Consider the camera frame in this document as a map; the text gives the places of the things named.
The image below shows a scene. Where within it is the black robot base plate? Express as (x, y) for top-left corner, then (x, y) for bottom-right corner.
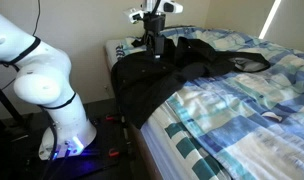
(11, 99), (136, 180)

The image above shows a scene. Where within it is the red clamp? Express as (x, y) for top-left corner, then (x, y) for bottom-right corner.
(107, 149), (121, 158)
(104, 114), (119, 122)

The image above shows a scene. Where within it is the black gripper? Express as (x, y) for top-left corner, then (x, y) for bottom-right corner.
(142, 13), (166, 60)

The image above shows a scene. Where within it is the blue plaid bed cover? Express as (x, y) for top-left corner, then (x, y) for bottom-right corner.
(115, 26), (304, 180)

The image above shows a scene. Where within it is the black wall cable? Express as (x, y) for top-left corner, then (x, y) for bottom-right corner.
(31, 0), (42, 36)

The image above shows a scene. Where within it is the black button shirt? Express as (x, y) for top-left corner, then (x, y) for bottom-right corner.
(110, 35), (271, 130)

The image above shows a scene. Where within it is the black tripod stand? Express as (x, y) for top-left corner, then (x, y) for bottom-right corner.
(0, 77), (28, 129)

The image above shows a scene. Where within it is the wooden bed frame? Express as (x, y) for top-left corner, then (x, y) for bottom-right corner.
(127, 122), (164, 180)

